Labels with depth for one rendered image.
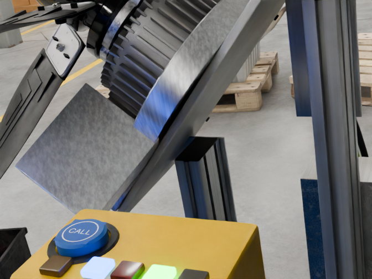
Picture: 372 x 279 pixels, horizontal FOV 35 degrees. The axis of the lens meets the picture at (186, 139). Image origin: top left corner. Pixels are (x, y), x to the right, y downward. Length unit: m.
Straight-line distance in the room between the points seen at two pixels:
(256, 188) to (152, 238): 2.31
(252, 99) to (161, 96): 2.88
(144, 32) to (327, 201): 0.36
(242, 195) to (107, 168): 1.93
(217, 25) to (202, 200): 0.32
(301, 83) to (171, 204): 1.87
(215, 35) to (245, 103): 2.90
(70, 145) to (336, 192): 0.39
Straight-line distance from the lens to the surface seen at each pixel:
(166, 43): 0.77
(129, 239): 0.45
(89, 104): 0.82
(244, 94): 3.62
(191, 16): 0.78
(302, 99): 0.93
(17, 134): 0.95
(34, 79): 0.97
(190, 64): 0.74
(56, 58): 0.95
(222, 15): 0.77
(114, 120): 0.81
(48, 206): 2.99
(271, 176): 2.84
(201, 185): 0.95
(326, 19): 0.79
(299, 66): 0.91
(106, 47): 0.86
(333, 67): 0.81
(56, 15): 0.75
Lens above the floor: 1.30
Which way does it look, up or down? 23 degrees down
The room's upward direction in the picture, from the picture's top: 10 degrees counter-clockwise
